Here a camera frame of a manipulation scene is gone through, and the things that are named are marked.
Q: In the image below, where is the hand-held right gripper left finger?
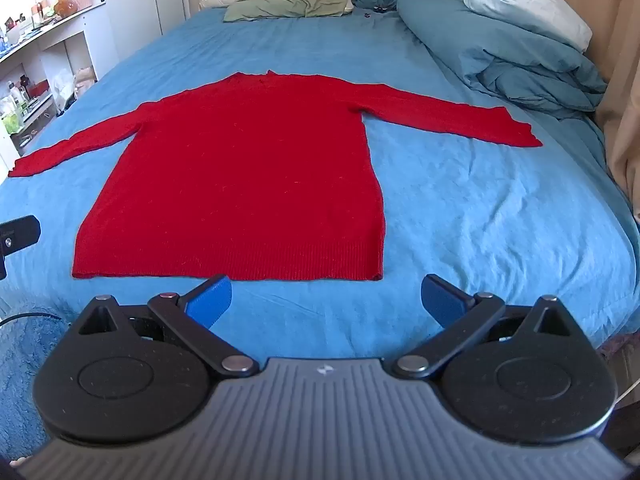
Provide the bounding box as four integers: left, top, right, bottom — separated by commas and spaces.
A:
75, 275, 260, 377

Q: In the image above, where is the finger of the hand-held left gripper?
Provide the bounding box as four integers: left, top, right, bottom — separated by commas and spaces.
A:
0, 215, 42, 281

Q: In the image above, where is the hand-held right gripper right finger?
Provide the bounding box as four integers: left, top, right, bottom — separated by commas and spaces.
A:
392, 274, 584, 377

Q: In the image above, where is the red knit sweater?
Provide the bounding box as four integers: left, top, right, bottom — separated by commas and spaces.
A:
7, 71, 544, 282

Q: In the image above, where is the blue fluffy rug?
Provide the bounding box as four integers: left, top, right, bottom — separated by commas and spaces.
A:
0, 300, 78, 463

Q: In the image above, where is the beige bag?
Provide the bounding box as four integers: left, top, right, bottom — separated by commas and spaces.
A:
74, 66, 97, 97

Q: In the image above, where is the white shelf unit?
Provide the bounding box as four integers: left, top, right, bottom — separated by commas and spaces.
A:
0, 0, 120, 161

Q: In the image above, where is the blue duvet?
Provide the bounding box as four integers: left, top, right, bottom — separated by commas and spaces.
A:
396, 0, 608, 120

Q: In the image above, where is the white wardrobe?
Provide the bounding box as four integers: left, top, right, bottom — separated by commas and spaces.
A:
96, 0, 193, 82

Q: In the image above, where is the green pillow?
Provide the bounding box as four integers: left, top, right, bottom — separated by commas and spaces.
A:
223, 0, 355, 23

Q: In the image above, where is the pale blue blanket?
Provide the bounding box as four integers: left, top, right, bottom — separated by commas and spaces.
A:
462, 0, 593, 53

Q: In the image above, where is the black cable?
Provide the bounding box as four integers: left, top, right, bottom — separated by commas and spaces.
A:
0, 312, 67, 327

